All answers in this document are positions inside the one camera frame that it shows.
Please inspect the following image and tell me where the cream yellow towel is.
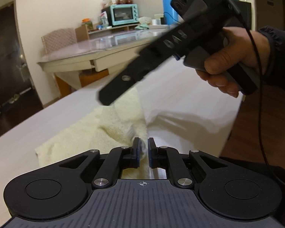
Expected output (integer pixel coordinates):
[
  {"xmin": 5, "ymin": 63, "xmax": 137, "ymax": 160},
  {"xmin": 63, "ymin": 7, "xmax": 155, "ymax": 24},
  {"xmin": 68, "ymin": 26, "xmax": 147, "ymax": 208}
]
[{"xmin": 35, "ymin": 88, "xmax": 151, "ymax": 179}]

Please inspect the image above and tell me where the right forearm black sleeve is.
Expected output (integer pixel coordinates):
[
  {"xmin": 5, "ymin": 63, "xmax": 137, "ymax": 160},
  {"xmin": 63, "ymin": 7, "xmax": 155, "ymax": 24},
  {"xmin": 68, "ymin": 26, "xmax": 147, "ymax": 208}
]
[{"xmin": 258, "ymin": 26, "xmax": 285, "ymax": 91}]

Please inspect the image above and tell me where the person's right hand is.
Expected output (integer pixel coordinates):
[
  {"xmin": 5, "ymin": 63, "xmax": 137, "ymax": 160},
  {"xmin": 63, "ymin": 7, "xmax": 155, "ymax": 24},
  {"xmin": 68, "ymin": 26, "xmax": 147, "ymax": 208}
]
[{"xmin": 196, "ymin": 27, "xmax": 258, "ymax": 98}]

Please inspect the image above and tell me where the blue thermos jug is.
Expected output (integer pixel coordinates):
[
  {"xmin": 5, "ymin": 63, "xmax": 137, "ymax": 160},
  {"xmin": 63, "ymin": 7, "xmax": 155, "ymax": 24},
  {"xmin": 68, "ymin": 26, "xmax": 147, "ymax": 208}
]
[{"xmin": 162, "ymin": 0, "xmax": 179, "ymax": 25}]

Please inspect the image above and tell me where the teal toaster oven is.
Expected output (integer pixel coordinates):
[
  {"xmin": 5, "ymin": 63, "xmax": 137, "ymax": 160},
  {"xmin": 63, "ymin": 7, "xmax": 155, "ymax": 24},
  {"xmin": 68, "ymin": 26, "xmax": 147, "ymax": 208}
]
[{"xmin": 101, "ymin": 4, "xmax": 139, "ymax": 27}]

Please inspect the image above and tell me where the glass top dining table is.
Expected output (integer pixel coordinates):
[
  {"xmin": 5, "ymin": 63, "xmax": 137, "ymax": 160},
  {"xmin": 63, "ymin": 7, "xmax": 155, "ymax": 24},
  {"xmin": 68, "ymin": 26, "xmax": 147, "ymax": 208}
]
[{"xmin": 38, "ymin": 25, "xmax": 173, "ymax": 90}]

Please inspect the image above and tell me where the orange lid jar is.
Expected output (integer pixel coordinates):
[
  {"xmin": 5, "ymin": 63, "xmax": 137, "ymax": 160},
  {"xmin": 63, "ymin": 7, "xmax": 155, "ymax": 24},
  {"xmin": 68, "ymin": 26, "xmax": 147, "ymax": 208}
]
[{"xmin": 82, "ymin": 18, "xmax": 93, "ymax": 31}]

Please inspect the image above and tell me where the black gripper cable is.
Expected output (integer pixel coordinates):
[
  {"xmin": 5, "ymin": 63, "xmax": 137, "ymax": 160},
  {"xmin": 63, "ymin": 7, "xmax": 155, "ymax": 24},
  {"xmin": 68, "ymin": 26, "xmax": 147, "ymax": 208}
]
[{"xmin": 227, "ymin": 2, "xmax": 269, "ymax": 166}]

